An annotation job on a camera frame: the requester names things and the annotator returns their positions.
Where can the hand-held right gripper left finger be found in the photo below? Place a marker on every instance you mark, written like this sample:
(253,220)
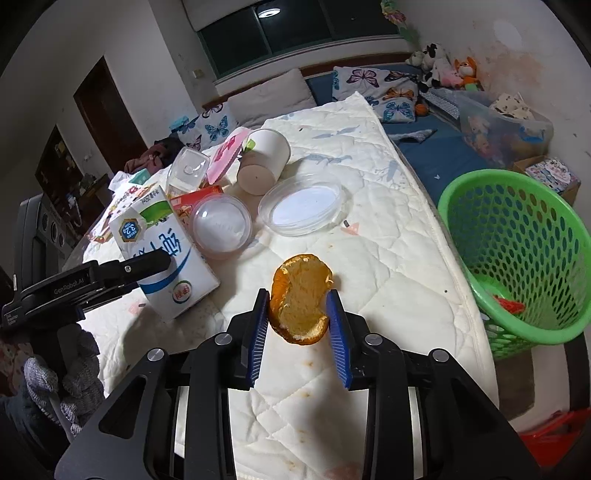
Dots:
(256,344)

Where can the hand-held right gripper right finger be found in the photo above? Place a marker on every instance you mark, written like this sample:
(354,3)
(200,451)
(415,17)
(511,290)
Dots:
(339,344)

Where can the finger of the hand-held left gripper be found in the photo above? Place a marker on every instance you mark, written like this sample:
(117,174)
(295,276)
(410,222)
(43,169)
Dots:
(138,266)

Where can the white green milk carton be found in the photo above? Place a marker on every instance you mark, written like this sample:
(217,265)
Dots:
(161,240)

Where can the orange peel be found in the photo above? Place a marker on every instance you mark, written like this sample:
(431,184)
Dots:
(300,302)

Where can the pink packet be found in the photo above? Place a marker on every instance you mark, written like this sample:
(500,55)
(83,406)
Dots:
(224,154)

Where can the large clear plastic lid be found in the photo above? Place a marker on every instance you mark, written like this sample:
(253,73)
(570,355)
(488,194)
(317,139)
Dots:
(300,203)

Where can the green plastic basket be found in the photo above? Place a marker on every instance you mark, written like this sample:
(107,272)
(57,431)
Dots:
(512,258)

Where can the person's left hand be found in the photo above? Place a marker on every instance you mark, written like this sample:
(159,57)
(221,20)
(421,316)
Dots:
(78,383)

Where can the black plastic chair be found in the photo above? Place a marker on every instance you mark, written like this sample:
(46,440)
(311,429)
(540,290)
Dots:
(37,230)

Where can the pile of colourful wrappers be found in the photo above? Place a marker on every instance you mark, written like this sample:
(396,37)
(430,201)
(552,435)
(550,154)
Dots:
(117,203)

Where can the red snack box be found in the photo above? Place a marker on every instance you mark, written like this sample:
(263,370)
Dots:
(189,202)

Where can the small round clear container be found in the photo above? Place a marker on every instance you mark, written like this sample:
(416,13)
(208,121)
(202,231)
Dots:
(221,226)

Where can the clear plastic box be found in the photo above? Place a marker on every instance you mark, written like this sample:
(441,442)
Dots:
(187,168)

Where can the dark cloth heap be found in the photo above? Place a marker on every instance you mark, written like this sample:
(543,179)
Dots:
(154,157)

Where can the dark wooden cabinet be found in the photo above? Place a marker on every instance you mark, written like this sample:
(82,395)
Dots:
(64,170)

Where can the brown wooden door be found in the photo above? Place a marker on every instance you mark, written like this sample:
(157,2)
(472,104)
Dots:
(111,115)

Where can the small butterfly print pillow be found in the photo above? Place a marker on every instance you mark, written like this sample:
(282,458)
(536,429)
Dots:
(210,127)

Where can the white paper cup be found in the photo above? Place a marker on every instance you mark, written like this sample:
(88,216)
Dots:
(263,159)

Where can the blue bed sheet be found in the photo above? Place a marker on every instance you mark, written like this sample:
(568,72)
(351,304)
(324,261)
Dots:
(429,157)

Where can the plain white pillow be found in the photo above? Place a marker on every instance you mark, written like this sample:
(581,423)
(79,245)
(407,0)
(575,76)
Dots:
(268,99)

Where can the grey cloth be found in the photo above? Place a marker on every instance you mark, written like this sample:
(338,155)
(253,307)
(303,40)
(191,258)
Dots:
(413,136)

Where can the red plastic stool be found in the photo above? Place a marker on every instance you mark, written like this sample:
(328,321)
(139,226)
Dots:
(554,436)

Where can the small orange ball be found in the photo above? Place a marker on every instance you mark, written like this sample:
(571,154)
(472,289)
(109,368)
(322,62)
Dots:
(421,110)

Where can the large butterfly print pillow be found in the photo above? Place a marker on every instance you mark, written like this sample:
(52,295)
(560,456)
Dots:
(378,90)

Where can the cardboard box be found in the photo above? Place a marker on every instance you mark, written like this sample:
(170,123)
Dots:
(554,177)

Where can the clear storage box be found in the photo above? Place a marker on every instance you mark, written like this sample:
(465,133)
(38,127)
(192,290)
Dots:
(503,124)

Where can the dark window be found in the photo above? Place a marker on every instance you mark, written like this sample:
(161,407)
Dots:
(295,37)

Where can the pink plush toy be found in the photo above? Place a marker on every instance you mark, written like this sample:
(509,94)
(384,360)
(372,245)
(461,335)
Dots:
(450,76)

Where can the black white cow plush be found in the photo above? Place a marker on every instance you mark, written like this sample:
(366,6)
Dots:
(434,62)

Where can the orange fox plush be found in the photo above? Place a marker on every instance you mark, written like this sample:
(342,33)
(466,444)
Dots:
(466,69)

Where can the paper flower wall decoration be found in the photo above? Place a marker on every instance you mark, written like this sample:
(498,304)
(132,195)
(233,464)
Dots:
(397,18)

